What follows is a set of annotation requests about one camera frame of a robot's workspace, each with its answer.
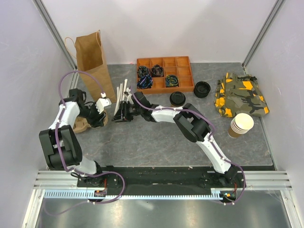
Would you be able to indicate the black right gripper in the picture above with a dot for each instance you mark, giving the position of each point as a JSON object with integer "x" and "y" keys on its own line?
{"x": 121, "y": 115}

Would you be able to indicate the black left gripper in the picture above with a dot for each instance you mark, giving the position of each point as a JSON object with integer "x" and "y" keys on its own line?
{"x": 98, "y": 121}

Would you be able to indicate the black plastic cup lid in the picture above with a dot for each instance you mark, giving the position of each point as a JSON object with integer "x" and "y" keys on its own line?
{"x": 177, "y": 97}

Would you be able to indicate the brown paper bag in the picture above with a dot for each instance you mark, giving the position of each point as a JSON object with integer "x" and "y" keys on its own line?
{"x": 91, "y": 61}

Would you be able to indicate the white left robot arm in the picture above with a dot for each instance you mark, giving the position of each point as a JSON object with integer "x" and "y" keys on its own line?
{"x": 59, "y": 143}

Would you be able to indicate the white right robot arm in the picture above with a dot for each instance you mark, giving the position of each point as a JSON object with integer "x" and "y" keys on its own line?
{"x": 192, "y": 124}

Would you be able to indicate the cardboard cup carrier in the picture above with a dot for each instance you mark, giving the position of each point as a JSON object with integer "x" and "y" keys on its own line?
{"x": 82, "y": 124}

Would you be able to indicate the blue striped cup sleeve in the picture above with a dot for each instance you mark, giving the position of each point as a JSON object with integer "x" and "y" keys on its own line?
{"x": 145, "y": 82}

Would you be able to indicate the dark patterned cup sleeve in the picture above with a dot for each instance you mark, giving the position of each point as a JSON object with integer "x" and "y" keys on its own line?
{"x": 143, "y": 71}

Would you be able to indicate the brown black cup sleeve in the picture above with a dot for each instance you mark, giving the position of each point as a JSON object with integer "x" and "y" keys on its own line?
{"x": 157, "y": 71}

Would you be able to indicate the green yellow cup sleeve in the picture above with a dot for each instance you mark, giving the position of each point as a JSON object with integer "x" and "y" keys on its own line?
{"x": 171, "y": 81}

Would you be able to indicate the stack of black lids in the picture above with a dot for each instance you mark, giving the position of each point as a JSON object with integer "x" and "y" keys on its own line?
{"x": 201, "y": 89}

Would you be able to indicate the camouflage cloth bag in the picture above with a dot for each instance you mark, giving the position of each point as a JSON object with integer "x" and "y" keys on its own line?
{"x": 239, "y": 94}

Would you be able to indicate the stack of paper cups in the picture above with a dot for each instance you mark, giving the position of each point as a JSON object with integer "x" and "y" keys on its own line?
{"x": 240, "y": 125}

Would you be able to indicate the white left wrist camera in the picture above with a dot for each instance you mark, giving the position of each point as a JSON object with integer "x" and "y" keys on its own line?
{"x": 102, "y": 103}

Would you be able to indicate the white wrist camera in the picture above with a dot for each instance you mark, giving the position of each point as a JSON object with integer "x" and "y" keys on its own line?
{"x": 127, "y": 97}
{"x": 102, "y": 103}

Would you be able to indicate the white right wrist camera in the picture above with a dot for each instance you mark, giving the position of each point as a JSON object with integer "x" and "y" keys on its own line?
{"x": 127, "y": 97}

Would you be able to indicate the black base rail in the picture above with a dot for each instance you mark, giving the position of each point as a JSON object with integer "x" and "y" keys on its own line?
{"x": 163, "y": 181}

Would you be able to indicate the slotted cable duct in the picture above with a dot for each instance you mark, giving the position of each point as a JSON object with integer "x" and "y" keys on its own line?
{"x": 102, "y": 195}

